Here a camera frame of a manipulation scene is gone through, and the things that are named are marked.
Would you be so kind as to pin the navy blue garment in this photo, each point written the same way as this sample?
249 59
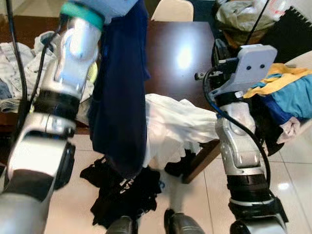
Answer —
119 87

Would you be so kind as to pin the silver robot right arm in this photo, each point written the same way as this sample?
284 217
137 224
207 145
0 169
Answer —
239 146

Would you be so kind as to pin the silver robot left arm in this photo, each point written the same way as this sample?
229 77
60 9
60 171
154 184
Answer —
73 58

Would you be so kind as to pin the olive grey garment pile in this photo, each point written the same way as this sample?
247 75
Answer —
234 19

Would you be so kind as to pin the dark wooden table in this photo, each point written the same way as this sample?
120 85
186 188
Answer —
170 58

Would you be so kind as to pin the thin black rod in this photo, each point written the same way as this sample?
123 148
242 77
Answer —
257 22

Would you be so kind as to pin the yellow garment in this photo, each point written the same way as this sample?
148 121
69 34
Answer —
287 70

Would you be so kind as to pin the beige chair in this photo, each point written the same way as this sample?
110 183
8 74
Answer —
173 12

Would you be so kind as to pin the black foam mat tile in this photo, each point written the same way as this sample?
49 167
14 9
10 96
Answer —
292 34

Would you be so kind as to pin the crumpled black garment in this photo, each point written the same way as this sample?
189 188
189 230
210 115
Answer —
261 126
117 200

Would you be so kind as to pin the white garment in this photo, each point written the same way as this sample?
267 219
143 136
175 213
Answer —
180 126

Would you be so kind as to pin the pale pink cloth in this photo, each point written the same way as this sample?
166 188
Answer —
290 130

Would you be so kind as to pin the robot right leg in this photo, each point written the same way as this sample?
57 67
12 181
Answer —
184 224

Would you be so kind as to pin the robot leg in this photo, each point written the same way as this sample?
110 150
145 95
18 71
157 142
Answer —
121 226
184 224

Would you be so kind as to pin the robot left leg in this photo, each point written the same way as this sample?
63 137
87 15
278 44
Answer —
121 226

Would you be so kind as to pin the pale grey garment pile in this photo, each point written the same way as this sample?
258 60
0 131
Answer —
19 58

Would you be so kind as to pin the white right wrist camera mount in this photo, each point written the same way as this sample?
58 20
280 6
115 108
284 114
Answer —
253 68

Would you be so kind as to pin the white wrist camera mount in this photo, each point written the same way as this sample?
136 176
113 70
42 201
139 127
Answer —
253 68
107 7

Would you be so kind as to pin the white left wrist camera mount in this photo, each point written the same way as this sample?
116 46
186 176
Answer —
107 7

